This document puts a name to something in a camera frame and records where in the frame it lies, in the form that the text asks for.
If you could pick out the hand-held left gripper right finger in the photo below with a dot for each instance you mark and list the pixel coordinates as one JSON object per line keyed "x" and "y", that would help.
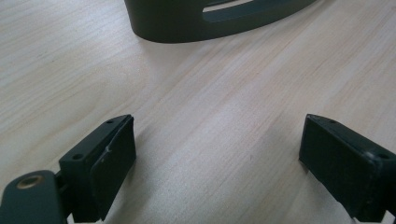
{"x": 342, "y": 161}

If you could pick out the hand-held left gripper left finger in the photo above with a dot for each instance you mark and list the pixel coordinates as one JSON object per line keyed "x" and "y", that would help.
{"x": 102, "y": 168}

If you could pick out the dark green slotted container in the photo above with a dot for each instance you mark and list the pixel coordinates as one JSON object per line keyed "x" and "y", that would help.
{"x": 174, "y": 21}

